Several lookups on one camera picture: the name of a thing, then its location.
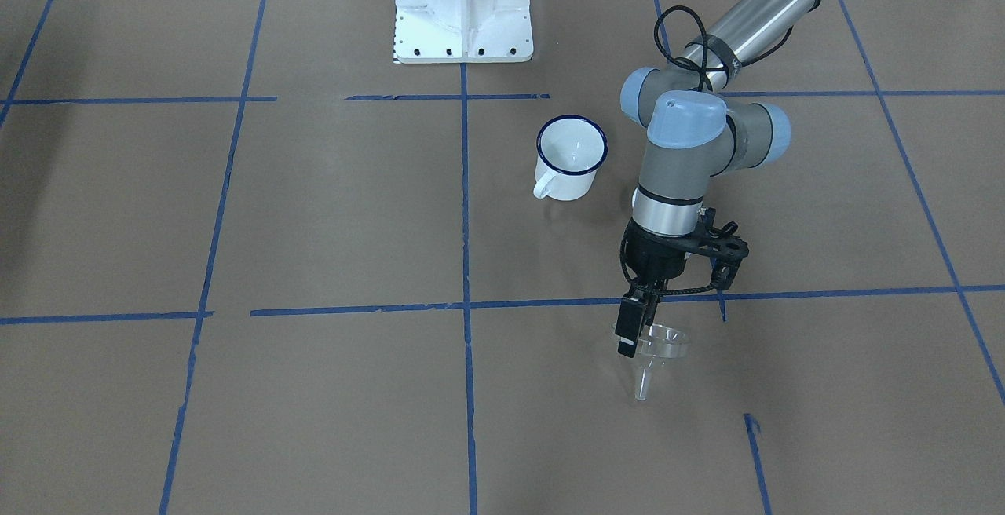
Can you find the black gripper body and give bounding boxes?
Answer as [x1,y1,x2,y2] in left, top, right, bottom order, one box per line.
[624,219,692,296]

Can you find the white enamel cup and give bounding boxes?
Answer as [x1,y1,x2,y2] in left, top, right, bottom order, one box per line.
[532,115,608,203]

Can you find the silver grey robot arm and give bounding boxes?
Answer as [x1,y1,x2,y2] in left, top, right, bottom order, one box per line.
[614,0,823,358]

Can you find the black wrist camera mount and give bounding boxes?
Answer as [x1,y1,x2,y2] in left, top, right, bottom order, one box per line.
[683,207,750,292]

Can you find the white column pedestal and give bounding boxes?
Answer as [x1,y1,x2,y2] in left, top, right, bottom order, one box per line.
[393,0,535,64]

